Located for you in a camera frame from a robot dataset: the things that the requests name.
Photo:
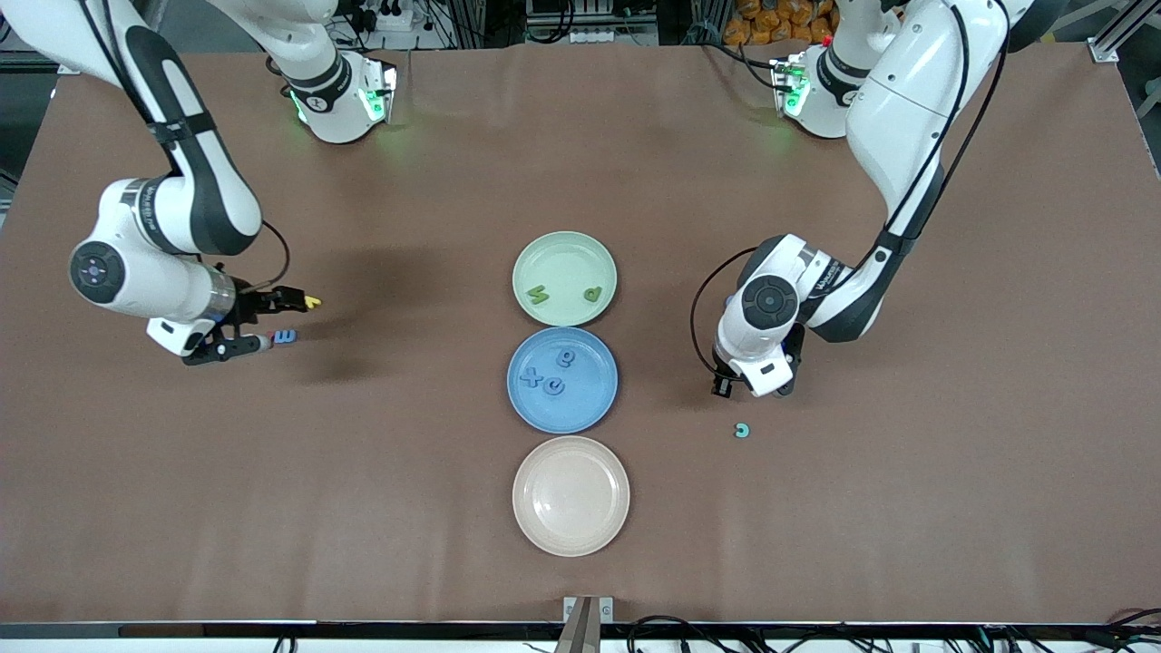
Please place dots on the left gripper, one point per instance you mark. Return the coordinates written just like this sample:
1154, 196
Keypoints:
723, 386

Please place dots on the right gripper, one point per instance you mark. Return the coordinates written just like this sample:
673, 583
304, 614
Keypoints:
250, 301

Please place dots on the blue foam letter m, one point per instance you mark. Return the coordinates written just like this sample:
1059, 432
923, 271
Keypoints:
285, 336

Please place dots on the blue foam letter a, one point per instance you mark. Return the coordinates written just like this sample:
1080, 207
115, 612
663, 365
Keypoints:
568, 362

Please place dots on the blue foam letter e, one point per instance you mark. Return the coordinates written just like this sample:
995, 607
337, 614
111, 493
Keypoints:
547, 387

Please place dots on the blue foam letter x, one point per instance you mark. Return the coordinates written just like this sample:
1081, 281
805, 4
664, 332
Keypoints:
530, 377

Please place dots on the green foam letter N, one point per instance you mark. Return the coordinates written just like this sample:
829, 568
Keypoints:
539, 294

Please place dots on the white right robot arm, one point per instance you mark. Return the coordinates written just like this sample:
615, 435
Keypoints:
145, 272

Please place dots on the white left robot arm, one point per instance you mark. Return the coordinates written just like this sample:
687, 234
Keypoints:
916, 91

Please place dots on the teal foam letter c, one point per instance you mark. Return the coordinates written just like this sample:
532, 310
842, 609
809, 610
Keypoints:
746, 433

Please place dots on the blue plate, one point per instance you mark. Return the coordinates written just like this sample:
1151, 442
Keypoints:
580, 408

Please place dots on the beige plate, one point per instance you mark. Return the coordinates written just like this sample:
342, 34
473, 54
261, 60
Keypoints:
571, 494

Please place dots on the green plate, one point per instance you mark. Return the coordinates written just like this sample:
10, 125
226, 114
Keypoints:
562, 263

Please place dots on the white power strip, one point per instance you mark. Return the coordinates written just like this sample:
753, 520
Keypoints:
390, 14

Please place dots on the orange snack bags pile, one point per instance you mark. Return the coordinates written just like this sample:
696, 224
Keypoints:
771, 23

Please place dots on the white equipment rack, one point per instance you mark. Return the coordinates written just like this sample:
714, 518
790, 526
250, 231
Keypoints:
590, 23

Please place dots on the metal table edge bracket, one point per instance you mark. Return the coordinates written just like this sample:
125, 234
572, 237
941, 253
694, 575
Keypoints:
588, 621

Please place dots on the aluminium table edge rail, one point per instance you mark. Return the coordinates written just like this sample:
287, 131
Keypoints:
272, 629

